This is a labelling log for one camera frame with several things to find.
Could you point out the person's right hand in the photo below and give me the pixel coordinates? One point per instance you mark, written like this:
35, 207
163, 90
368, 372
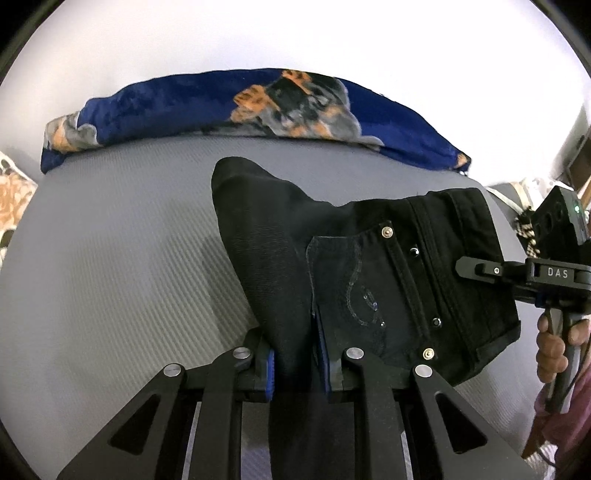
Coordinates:
551, 355

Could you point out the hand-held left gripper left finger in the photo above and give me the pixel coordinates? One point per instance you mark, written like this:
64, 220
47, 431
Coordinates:
270, 374

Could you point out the black pants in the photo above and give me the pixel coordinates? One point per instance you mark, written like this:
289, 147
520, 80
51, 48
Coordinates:
369, 277

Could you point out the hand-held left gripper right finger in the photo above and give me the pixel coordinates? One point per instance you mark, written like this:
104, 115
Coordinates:
324, 369

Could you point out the pink garment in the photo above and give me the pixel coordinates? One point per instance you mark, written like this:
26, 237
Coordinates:
568, 415

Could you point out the orange patterned cloth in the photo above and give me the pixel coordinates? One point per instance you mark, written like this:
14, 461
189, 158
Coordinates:
16, 194

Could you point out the grey mattress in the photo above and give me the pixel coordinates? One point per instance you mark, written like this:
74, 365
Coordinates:
115, 277

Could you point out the checkered cloth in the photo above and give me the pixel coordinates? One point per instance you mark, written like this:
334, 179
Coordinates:
526, 226

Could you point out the brown wooden frame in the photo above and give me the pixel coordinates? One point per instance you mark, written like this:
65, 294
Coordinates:
581, 175

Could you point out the blue floral blanket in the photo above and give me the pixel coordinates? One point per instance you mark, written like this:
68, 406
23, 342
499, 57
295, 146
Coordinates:
161, 106

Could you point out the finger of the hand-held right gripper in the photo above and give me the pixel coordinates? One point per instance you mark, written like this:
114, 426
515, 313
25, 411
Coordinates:
489, 270

